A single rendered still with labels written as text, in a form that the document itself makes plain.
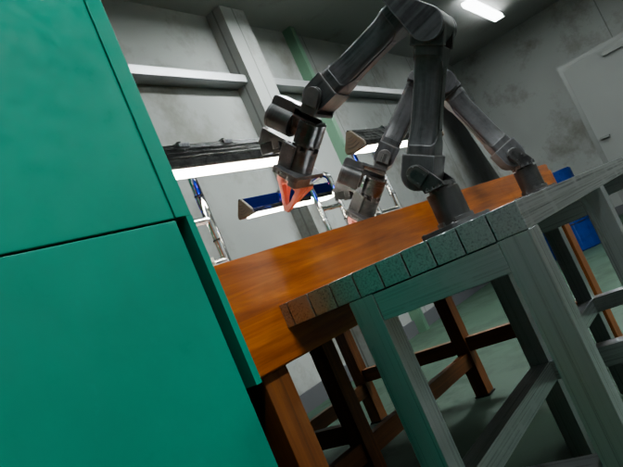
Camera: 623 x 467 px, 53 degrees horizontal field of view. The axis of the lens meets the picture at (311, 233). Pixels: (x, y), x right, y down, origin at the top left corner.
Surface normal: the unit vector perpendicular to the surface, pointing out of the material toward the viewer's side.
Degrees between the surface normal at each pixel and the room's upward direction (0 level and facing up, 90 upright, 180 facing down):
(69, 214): 90
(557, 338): 90
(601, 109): 90
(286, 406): 90
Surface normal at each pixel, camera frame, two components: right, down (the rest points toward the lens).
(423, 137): -0.41, -0.05
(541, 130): -0.54, 0.15
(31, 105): 0.70, -0.37
